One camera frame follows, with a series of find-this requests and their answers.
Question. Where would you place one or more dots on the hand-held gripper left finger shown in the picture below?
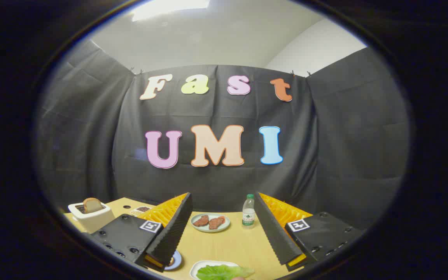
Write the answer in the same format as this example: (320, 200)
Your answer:
(173, 233)

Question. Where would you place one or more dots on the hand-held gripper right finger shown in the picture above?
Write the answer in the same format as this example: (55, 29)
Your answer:
(274, 233)

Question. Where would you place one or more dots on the green lettuce leaf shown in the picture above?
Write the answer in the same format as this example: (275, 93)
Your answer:
(220, 272)

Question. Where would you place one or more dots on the brown-crusted bread slice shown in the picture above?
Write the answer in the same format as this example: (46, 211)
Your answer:
(91, 205)

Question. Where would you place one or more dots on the blue plate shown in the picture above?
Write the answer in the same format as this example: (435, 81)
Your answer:
(176, 261)

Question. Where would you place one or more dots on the brown meat patty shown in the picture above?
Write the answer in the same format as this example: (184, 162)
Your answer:
(201, 221)
(216, 223)

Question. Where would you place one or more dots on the clear plastic water bottle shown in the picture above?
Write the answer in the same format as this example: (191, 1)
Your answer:
(248, 216)

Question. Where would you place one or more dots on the white divided seasoning tray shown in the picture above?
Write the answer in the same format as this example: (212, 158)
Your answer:
(140, 211)

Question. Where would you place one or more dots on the white plate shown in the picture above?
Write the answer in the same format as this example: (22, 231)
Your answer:
(198, 266)

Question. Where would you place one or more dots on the pale green plate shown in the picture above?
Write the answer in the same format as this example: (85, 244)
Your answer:
(226, 221)

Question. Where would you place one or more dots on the white toaster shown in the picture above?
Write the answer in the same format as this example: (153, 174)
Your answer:
(91, 222)

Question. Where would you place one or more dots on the black backdrop cloth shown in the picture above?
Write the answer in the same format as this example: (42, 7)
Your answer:
(91, 136)

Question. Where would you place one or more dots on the ceiling light panel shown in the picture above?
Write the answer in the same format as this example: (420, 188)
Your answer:
(169, 7)

